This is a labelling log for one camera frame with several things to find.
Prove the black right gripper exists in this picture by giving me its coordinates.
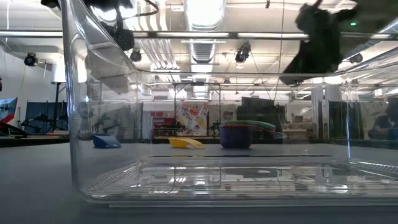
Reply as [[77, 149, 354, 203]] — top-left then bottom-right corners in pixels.
[[279, 0, 358, 85]]

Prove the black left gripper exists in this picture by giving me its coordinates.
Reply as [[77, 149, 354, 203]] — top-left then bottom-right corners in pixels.
[[83, 0, 135, 52]]

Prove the green measuring cup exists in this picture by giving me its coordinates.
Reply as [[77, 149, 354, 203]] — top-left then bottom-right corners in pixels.
[[221, 119, 277, 130]]

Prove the teal measuring cup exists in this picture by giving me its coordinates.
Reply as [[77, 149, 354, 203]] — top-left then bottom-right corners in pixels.
[[221, 122, 276, 131]]

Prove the blue measuring cup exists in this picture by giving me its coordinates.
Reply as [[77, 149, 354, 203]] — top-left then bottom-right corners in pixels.
[[92, 133, 122, 149]]

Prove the yellow measuring cup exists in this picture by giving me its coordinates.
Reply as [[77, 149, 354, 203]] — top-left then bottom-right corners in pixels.
[[169, 138, 206, 150]]

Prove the clear plastic basket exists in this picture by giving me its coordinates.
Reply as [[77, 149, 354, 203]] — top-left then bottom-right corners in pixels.
[[60, 0, 398, 208]]

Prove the white pillar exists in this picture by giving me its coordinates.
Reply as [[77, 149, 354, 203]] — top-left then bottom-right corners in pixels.
[[312, 85, 342, 141]]

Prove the black display screen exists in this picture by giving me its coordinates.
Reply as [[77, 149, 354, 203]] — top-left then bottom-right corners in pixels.
[[236, 96, 287, 125]]

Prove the red shelf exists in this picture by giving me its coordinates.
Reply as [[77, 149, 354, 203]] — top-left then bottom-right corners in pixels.
[[150, 110, 175, 138]]

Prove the black tripod stand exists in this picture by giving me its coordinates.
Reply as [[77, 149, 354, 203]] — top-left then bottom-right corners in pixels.
[[50, 82, 65, 133]]

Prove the person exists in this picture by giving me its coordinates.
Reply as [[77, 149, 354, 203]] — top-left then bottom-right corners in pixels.
[[368, 105, 398, 141]]

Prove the blue partition screen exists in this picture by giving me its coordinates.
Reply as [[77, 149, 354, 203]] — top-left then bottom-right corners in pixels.
[[25, 101, 68, 133]]

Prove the computer monitor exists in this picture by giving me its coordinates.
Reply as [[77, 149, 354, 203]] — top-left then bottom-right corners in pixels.
[[0, 97, 19, 121]]

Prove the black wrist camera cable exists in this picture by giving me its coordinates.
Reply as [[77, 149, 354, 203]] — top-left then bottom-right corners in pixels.
[[133, 0, 160, 17]]

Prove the colourful wall poster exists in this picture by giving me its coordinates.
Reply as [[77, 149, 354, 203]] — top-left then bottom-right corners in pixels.
[[175, 102, 210, 136]]

